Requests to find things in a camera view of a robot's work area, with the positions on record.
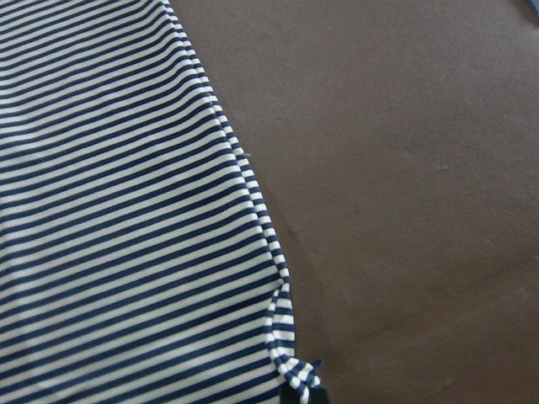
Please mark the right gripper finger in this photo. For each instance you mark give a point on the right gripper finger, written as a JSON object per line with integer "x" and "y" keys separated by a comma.
{"x": 317, "y": 395}

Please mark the blue white striped shirt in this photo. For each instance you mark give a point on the blue white striped shirt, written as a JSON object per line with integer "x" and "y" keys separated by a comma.
{"x": 138, "y": 261}

